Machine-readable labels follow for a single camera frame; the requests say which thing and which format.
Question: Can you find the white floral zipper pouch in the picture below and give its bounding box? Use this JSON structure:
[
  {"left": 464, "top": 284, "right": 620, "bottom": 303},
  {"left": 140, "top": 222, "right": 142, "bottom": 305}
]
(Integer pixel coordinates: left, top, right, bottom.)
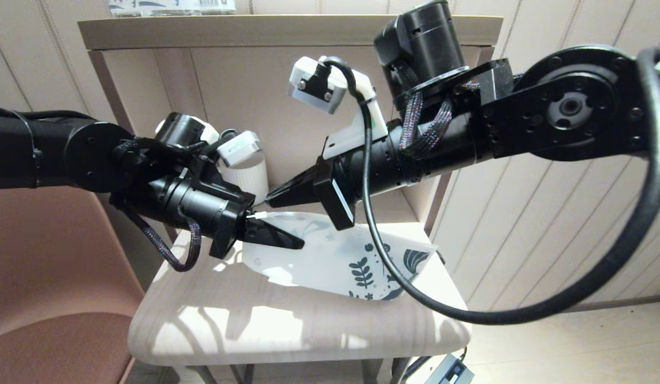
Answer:
[{"left": 241, "top": 211, "right": 438, "bottom": 301}]

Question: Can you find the white ribbed ceramic mug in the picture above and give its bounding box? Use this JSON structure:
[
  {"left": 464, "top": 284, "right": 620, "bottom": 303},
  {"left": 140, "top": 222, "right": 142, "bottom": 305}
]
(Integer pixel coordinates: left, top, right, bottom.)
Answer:
[{"left": 222, "top": 152, "right": 269, "bottom": 205}]

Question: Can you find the light wood shelf desk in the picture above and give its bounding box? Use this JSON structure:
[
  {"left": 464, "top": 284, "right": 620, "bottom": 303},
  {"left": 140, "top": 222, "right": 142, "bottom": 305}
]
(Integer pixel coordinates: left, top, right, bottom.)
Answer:
[{"left": 78, "top": 15, "right": 503, "bottom": 384}]

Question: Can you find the brown upholstered chair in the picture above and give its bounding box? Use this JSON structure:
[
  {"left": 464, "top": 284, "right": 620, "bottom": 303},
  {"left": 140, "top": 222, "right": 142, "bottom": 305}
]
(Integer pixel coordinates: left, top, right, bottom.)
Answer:
[{"left": 0, "top": 184, "right": 149, "bottom": 384}]

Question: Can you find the white blue patterned package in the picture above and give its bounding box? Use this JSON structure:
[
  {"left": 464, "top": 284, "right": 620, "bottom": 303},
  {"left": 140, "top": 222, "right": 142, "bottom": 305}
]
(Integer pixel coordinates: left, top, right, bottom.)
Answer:
[{"left": 109, "top": 0, "right": 236, "bottom": 15}]

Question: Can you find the black power adapter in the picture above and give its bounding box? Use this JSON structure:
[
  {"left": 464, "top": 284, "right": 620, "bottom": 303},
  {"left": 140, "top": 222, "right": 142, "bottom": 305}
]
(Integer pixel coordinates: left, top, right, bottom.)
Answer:
[{"left": 425, "top": 353, "right": 475, "bottom": 384}]

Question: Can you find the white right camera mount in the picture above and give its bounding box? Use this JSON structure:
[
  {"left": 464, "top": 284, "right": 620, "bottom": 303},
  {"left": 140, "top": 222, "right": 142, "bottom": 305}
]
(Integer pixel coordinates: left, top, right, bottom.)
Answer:
[{"left": 319, "top": 56, "right": 389, "bottom": 159}]

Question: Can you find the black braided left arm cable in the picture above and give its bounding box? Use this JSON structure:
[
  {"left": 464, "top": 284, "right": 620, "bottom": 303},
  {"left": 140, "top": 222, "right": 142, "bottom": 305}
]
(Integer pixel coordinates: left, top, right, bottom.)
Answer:
[
  {"left": 111, "top": 138, "right": 211, "bottom": 171},
  {"left": 122, "top": 205, "right": 203, "bottom": 273}
]

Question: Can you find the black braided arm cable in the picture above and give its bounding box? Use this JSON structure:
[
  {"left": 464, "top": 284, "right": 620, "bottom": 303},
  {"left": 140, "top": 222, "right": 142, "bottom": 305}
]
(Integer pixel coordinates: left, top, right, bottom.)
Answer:
[
  {"left": 122, "top": 205, "right": 203, "bottom": 273},
  {"left": 394, "top": 61, "right": 482, "bottom": 159},
  {"left": 111, "top": 138, "right": 211, "bottom": 171}
]

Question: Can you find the black right camera cable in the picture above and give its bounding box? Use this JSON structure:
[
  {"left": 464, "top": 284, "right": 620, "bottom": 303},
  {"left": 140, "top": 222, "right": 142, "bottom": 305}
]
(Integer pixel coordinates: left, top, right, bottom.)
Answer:
[{"left": 317, "top": 47, "right": 660, "bottom": 326}]

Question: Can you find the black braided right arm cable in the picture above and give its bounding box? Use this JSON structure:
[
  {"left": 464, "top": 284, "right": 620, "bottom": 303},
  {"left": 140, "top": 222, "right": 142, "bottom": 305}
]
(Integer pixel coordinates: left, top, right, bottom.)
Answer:
[{"left": 394, "top": 61, "right": 482, "bottom": 159}]

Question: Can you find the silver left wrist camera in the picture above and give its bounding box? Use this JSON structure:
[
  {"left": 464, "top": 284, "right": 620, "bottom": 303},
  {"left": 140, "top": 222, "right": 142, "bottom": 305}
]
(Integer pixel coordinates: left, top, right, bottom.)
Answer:
[{"left": 217, "top": 131, "right": 262, "bottom": 167}]

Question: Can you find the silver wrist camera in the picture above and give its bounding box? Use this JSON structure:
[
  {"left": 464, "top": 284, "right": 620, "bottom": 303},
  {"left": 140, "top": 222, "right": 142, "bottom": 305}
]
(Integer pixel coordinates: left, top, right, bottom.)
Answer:
[
  {"left": 217, "top": 131, "right": 262, "bottom": 167},
  {"left": 288, "top": 56, "right": 348, "bottom": 114}
]

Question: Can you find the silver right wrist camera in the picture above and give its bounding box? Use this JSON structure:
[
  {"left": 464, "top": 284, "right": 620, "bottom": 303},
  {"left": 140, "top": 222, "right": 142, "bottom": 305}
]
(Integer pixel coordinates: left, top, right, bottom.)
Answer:
[{"left": 288, "top": 56, "right": 348, "bottom": 114}]

